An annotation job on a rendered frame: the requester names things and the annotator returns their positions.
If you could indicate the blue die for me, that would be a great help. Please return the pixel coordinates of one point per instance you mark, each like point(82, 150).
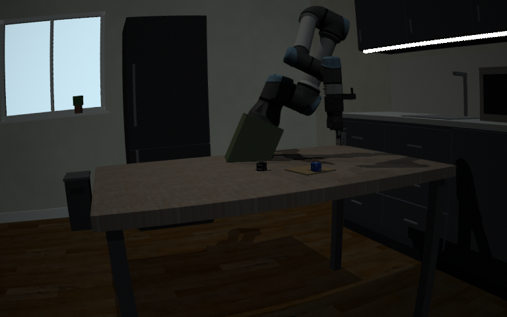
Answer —
point(315, 166)

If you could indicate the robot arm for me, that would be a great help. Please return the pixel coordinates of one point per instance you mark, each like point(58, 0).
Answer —
point(304, 97)

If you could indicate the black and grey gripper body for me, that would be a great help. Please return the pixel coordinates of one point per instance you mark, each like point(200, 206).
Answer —
point(334, 104)

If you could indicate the tan flat mat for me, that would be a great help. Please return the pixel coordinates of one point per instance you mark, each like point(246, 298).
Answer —
point(306, 170)

